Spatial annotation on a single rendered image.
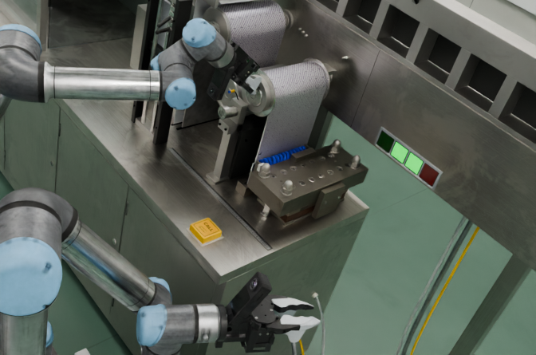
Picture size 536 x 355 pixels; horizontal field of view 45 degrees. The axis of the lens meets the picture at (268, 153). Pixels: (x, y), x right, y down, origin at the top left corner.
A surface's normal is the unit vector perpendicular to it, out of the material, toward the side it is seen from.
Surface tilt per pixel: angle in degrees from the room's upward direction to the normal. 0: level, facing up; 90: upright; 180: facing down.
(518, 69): 90
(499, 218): 90
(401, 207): 0
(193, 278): 90
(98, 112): 0
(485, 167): 90
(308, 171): 0
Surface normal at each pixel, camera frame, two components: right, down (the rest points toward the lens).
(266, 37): 0.63, 0.59
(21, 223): 0.15, -0.79
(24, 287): 0.25, 0.50
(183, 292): -0.74, 0.24
